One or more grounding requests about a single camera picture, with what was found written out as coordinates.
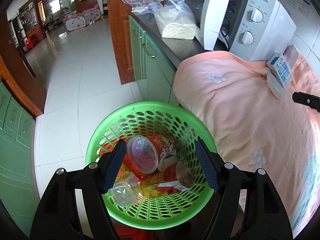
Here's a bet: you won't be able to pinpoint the white plastic cup lid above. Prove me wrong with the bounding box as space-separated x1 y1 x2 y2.
266 73 286 99

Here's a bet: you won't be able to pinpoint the blue white milk carton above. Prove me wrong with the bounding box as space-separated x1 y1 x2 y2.
267 53 292 88

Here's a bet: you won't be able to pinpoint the clear plastic bottle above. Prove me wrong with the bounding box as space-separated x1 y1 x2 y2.
108 173 139 207

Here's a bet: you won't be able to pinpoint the red plastic cup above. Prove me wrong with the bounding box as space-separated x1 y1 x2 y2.
127 134 177 174

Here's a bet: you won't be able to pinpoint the orange snack wrapper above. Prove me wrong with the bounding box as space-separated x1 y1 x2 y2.
123 154 152 182

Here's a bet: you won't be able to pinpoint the green lower cabinet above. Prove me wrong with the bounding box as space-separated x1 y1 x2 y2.
1 82 40 236

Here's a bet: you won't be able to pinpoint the red plastic stool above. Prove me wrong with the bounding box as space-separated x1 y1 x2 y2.
116 226 154 240

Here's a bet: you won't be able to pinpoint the pink patterned towel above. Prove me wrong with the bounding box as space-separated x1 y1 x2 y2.
174 51 319 236

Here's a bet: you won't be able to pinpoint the green plastic basket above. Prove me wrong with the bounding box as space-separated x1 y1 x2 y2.
86 101 217 230

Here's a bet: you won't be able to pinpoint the white microwave oven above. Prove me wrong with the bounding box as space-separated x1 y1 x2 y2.
184 0 296 62

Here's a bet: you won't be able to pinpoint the green counter cabinet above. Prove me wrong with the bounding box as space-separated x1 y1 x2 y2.
129 16 180 106

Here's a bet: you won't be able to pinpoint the bag of white noodles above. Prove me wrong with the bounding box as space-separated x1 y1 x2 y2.
154 1 197 40

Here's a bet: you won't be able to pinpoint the pink polka dot play tent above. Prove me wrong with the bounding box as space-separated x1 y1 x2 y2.
65 7 101 31

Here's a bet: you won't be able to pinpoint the clear plastic bag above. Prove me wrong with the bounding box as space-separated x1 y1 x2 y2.
121 0 164 15

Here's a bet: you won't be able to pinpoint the wall instruction sticker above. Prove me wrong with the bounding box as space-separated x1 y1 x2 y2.
281 0 310 17

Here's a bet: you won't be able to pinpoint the brown wooden door frame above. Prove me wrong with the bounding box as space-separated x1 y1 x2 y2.
107 0 135 84

